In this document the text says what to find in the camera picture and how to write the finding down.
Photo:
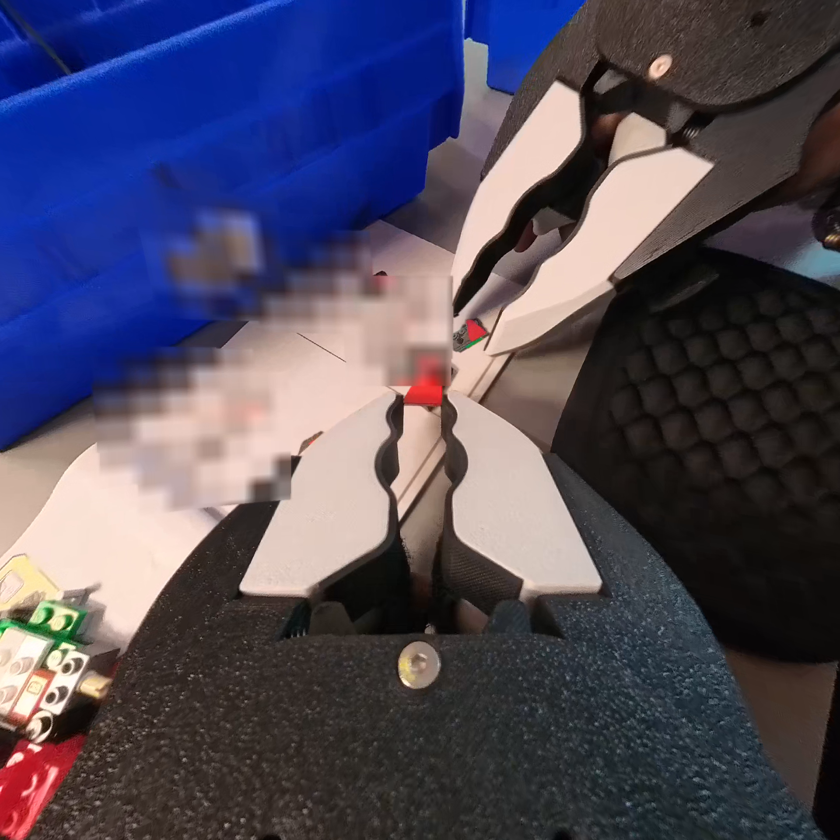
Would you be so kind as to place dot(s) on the white lego instruction booklet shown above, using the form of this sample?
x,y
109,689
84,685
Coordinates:
x,y
131,558

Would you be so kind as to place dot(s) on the black quilted cushion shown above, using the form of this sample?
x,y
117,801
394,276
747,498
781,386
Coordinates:
x,y
709,420

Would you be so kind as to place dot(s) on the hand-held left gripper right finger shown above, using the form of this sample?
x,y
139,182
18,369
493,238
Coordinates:
x,y
512,505

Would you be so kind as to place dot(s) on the large blue plastic bin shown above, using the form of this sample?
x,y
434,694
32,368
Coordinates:
x,y
216,118

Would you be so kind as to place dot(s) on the small red lego piece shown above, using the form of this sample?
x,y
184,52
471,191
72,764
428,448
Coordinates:
x,y
423,395

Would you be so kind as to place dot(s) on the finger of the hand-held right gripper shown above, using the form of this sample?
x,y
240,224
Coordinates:
x,y
518,170
610,229

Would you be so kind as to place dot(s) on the green white black lego assembly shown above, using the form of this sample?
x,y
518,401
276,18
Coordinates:
x,y
46,656

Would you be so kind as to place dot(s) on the red lego plate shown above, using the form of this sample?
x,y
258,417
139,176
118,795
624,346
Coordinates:
x,y
33,781

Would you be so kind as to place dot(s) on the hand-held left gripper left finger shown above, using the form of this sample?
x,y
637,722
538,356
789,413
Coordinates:
x,y
334,499

